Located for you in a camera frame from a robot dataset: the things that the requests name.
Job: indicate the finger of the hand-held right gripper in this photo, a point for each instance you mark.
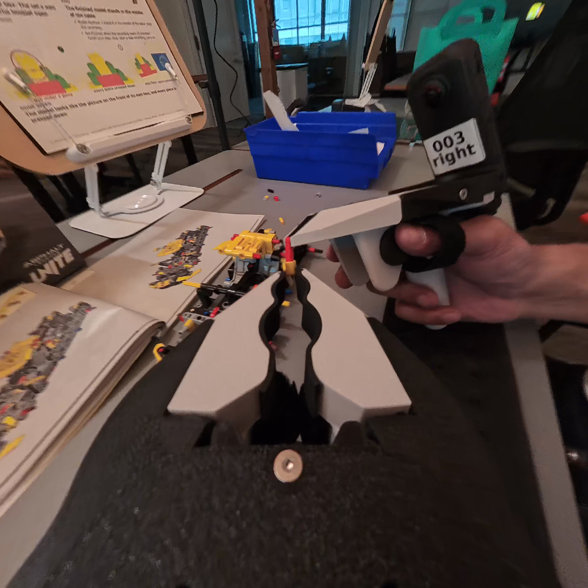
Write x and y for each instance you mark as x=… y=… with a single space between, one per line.
x=358 y=218

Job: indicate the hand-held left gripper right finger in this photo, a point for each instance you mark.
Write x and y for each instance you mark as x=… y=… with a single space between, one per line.
x=363 y=363

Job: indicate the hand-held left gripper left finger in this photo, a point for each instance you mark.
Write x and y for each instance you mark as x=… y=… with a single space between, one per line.
x=220 y=363

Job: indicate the red lego pin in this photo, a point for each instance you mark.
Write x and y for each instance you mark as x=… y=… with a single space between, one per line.
x=288 y=250

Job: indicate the yellow lego connector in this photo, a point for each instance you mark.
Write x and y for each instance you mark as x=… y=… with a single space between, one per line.
x=289 y=267

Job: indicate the partly built lego car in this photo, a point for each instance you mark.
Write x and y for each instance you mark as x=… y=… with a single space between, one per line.
x=248 y=243

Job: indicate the scattered tiny lego bits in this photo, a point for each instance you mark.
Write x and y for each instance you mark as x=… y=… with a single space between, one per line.
x=276 y=198

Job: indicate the black lego set box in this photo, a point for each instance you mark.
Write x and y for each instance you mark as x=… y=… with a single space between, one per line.
x=41 y=262

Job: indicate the person's right hand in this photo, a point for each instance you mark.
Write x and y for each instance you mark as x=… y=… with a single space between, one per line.
x=496 y=275

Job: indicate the teal felt bag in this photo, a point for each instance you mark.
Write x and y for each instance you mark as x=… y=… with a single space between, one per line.
x=491 y=46

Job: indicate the blue plastic bin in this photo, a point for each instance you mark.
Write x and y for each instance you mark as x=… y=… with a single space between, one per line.
x=312 y=160

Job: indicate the wooden book stand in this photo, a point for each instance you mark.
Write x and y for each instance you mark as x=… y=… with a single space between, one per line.
x=379 y=36
x=36 y=160

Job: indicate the black table mat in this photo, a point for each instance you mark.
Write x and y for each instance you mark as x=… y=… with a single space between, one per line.
x=459 y=367

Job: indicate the black office chair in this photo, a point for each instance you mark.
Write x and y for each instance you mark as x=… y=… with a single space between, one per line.
x=551 y=138

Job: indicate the open instruction booklet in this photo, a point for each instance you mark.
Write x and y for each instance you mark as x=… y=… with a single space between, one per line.
x=92 y=344

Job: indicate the white paper card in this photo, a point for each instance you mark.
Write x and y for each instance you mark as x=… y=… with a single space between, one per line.
x=278 y=110

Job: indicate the paned window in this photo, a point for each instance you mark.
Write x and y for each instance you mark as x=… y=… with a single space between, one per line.
x=312 y=23

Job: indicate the printed instruction sheet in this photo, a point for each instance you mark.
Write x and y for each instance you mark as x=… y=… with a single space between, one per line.
x=115 y=101

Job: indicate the wooden post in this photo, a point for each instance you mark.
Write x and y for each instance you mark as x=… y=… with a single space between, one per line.
x=265 y=46

